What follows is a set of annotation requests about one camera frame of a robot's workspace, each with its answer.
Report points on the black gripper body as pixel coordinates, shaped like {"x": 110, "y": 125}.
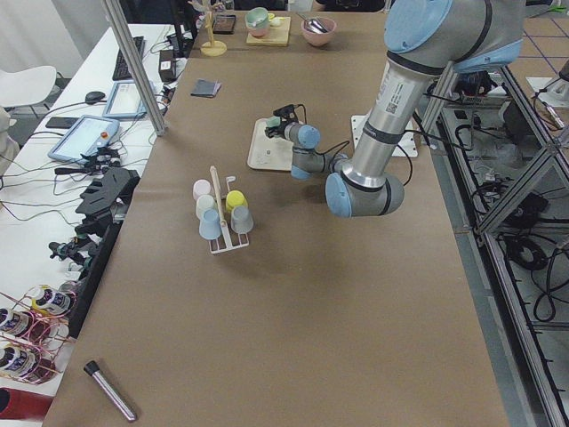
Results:
{"x": 277, "y": 129}

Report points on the green cup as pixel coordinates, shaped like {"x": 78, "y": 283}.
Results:
{"x": 273, "y": 121}

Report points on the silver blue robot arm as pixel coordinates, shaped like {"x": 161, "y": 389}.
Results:
{"x": 421, "y": 38}

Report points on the white rabbit tray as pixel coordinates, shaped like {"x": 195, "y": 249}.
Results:
{"x": 269, "y": 154}

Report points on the yellow cup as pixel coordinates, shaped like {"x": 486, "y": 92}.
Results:
{"x": 235, "y": 198}

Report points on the pink cup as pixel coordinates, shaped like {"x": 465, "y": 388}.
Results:
{"x": 200, "y": 188}

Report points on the grey cup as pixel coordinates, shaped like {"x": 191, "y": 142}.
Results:
{"x": 241, "y": 220}

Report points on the cream cup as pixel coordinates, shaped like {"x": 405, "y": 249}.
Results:
{"x": 204, "y": 203}

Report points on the blue cup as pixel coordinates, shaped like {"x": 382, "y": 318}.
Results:
{"x": 209, "y": 226}

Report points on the black small tray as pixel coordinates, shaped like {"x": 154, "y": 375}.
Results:
{"x": 224, "y": 24}

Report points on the folded grey cloth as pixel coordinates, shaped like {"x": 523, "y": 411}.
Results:
{"x": 205, "y": 88}

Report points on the wooden cutting board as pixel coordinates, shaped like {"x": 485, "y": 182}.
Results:
{"x": 278, "y": 34}

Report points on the wooden mug tree stand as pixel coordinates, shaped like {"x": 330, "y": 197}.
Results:
{"x": 211, "y": 47}

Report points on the pink bowl with spoons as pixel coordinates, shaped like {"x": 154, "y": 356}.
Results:
{"x": 317, "y": 31}

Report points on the green bowl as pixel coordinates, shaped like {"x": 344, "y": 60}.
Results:
{"x": 256, "y": 21}

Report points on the black computer mouse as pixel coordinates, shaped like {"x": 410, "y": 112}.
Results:
{"x": 94, "y": 97}

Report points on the blue teach pendant tablet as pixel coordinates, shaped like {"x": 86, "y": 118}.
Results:
{"x": 84, "y": 138}

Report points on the metal tube with black cap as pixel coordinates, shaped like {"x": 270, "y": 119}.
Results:
{"x": 94, "y": 371}

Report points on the white wire cup rack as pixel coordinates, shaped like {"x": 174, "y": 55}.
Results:
{"x": 228, "y": 240}

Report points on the aluminium frame post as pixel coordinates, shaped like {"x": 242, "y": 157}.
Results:
{"x": 119, "y": 25}

